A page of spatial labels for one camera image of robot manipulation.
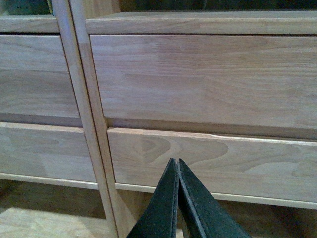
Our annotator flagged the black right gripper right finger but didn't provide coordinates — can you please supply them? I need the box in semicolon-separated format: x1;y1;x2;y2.
177;159;251;238

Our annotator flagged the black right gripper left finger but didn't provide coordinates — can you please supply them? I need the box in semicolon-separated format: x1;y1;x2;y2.
127;158;178;238

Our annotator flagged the right lower drawer front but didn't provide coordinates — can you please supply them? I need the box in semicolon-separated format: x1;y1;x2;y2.
108;128;317;202

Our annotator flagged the drawer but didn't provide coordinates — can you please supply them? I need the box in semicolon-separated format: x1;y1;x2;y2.
0;35;79;118
108;128;317;202
0;122;96;182
90;35;317;129

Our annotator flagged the left lower drawer front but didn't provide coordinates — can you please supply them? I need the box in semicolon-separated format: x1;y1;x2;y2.
0;122;96;182

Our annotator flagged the right wooden cabinet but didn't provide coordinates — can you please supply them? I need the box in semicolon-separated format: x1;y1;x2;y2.
70;0;317;238

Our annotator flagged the wooden cabinet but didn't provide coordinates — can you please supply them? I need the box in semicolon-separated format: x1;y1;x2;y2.
0;0;118;236
70;0;317;238

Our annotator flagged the left wooden cabinet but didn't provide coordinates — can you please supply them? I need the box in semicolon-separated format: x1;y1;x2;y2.
0;0;118;236

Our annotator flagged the right upper drawer front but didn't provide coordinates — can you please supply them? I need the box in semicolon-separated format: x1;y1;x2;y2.
90;35;317;129

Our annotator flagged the left upper drawer front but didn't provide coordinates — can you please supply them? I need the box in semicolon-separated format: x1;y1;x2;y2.
0;35;79;118

